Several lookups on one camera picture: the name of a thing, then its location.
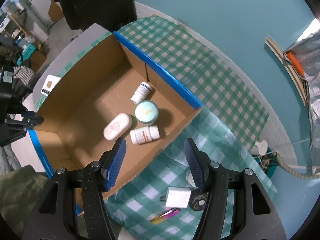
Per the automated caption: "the white bottle with orange label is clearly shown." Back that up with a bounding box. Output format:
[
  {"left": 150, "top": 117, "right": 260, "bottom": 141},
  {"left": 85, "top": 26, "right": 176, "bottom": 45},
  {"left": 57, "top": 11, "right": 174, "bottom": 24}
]
[{"left": 130, "top": 125, "right": 160, "bottom": 145}]

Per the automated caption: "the black round object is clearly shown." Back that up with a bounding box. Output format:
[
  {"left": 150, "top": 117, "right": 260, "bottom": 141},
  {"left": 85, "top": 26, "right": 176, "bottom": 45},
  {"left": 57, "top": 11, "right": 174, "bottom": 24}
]
[{"left": 188, "top": 191, "right": 207, "bottom": 211}]

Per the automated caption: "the white oval case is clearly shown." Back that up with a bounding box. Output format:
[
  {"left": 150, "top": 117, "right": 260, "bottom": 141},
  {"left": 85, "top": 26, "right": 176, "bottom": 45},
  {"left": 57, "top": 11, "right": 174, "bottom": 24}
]
[{"left": 103, "top": 113, "right": 132, "bottom": 141}]

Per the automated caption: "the white charger plug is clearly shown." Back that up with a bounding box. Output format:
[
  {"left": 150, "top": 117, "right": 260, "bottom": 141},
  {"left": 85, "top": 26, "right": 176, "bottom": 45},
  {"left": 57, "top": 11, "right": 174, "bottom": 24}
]
[{"left": 159, "top": 187, "right": 191, "bottom": 208}]

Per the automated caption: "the striped cloth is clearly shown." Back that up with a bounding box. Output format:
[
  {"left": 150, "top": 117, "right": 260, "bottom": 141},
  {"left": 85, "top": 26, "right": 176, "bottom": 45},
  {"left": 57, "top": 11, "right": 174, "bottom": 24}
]
[{"left": 13, "top": 66, "right": 35, "bottom": 86}]

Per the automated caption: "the white smartphone with stickers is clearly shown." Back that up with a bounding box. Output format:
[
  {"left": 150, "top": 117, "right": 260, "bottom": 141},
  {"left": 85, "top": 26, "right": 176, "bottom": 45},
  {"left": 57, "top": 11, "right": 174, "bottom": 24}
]
[{"left": 41, "top": 75, "right": 61, "bottom": 96}]

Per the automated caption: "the green checkered tablecloth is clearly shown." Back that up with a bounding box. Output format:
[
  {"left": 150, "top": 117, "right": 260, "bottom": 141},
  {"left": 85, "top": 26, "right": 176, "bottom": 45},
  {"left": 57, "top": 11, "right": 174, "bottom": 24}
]
[{"left": 34, "top": 16, "right": 278, "bottom": 240}]

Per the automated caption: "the pink yellow lighter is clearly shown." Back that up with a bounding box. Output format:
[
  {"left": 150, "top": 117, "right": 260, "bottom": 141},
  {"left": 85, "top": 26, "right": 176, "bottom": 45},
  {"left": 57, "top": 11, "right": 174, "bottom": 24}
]
[{"left": 150, "top": 207, "right": 181, "bottom": 225}]

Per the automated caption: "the green round tin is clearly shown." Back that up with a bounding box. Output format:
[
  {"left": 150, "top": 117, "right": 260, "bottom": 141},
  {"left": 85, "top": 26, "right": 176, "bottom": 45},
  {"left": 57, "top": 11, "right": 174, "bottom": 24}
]
[{"left": 134, "top": 100, "right": 159, "bottom": 126}]

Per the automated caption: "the white funnel-shaped object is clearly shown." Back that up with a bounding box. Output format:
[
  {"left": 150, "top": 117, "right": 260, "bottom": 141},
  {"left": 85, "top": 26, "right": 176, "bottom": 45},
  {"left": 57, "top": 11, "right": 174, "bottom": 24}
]
[{"left": 250, "top": 140, "right": 268, "bottom": 156}]

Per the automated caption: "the cardboard box with blue tape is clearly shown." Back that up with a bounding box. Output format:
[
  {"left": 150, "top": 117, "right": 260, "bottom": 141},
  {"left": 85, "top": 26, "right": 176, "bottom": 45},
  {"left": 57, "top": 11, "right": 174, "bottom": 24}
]
[{"left": 29, "top": 33, "right": 202, "bottom": 194}]

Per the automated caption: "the white bottle with blue label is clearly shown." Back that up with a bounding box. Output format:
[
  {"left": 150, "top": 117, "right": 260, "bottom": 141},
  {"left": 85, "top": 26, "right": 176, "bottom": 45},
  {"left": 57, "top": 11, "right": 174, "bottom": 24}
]
[{"left": 131, "top": 82, "right": 152, "bottom": 104}]

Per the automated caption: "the beige rope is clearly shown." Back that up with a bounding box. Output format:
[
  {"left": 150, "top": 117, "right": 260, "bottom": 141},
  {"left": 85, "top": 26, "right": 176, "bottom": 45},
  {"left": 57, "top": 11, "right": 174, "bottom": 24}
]
[{"left": 274, "top": 152, "right": 320, "bottom": 181}]

